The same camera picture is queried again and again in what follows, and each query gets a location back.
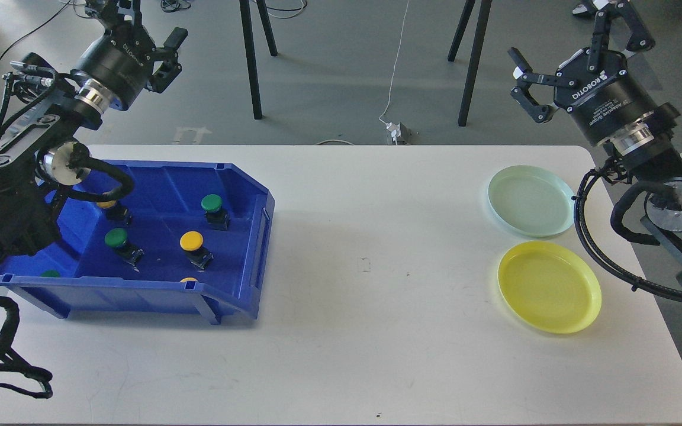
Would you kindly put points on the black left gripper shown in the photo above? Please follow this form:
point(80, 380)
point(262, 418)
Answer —
point(123, 62)

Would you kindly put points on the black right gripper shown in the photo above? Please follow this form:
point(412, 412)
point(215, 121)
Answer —
point(603, 94)

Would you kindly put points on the green push button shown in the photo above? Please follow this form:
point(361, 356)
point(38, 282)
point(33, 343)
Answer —
point(216, 216)
point(117, 239)

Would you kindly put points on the yellow push button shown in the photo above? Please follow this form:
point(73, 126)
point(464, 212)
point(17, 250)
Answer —
point(117, 212)
point(192, 243)

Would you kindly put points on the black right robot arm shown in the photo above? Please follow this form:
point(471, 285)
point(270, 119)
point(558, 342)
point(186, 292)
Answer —
point(641, 155)

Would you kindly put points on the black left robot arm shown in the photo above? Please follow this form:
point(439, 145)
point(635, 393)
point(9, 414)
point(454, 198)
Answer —
point(42, 165)

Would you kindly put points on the light green plate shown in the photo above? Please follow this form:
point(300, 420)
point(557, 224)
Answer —
point(531, 201)

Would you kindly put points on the yellow push button back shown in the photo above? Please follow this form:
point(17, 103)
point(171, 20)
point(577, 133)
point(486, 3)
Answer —
point(117, 212)

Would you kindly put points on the yellow plate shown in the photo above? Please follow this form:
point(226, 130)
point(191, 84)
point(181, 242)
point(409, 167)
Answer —
point(549, 287)

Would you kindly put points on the green button front corner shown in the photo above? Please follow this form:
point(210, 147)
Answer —
point(51, 273)

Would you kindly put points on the black stand leg left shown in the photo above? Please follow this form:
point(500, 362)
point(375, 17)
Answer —
point(250, 52)

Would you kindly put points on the black stand leg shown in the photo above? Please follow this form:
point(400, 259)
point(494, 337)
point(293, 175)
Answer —
point(250, 52)
point(483, 16)

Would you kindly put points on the black stand leg right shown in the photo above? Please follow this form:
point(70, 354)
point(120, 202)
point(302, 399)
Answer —
point(483, 16)

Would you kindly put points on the blue plastic bin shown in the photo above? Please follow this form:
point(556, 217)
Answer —
point(165, 203)

